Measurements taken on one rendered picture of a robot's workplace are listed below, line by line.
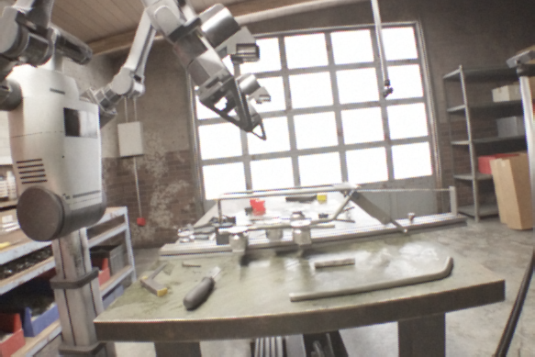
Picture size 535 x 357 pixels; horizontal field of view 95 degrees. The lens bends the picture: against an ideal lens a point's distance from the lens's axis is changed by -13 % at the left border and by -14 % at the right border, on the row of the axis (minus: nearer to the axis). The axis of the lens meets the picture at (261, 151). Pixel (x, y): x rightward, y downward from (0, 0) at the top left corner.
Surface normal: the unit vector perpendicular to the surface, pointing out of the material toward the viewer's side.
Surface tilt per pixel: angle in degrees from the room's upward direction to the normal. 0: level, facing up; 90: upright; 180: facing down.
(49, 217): 90
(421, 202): 90
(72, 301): 90
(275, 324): 90
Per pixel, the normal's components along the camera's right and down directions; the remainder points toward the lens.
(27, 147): -0.08, 0.00
